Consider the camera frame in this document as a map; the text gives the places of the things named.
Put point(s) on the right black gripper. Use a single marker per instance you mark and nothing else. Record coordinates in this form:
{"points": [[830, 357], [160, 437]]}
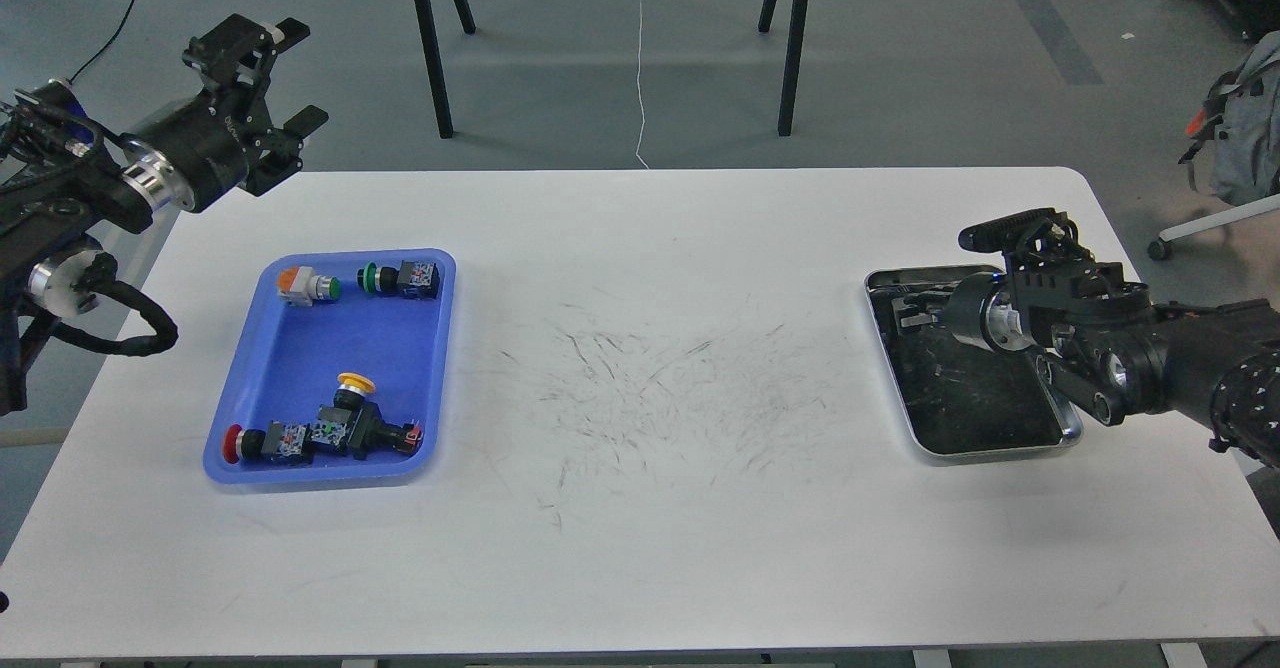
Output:
{"points": [[975, 311]]}

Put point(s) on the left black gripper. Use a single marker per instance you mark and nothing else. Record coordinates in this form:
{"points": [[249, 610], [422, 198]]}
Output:
{"points": [[211, 149]]}

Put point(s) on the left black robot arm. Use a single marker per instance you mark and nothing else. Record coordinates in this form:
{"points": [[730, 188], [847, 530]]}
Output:
{"points": [[58, 281]]}

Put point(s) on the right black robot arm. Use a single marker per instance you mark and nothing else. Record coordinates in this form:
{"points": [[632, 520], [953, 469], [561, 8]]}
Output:
{"points": [[1099, 341]]}

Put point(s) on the steel metal tray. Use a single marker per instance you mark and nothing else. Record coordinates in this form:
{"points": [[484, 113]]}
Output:
{"points": [[963, 404]]}

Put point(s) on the left black stand legs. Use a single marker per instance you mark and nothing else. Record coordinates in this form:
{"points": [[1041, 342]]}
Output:
{"points": [[432, 54]]}

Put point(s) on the black stand legs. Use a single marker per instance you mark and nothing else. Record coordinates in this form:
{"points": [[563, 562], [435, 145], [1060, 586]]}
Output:
{"points": [[793, 57], [432, 54]]}

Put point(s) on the white office chair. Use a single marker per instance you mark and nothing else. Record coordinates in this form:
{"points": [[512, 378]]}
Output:
{"points": [[1160, 248]]}

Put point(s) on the blue plastic tray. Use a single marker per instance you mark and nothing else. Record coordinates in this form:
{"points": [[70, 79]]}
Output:
{"points": [[288, 359]]}

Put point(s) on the yellow mushroom push button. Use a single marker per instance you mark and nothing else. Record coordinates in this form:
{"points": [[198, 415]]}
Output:
{"points": [[348, 425]]}

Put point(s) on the grey backpack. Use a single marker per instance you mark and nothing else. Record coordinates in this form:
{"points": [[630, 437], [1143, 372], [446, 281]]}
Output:
{"points": [[1240, 114]]}

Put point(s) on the right black stand legs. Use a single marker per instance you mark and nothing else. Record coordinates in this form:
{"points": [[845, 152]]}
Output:
{"points": [[793, 57]]}

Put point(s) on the orange push button switch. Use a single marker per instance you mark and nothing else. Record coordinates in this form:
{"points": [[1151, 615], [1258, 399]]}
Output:
{"points": [[303, 285]]}

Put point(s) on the green push button switch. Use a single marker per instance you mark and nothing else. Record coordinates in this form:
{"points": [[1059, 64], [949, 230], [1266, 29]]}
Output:
{"points": [[415, 280]]}

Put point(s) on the red push button switch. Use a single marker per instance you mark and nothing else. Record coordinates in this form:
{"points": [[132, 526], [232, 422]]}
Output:
{"points": [[295, 444]]}

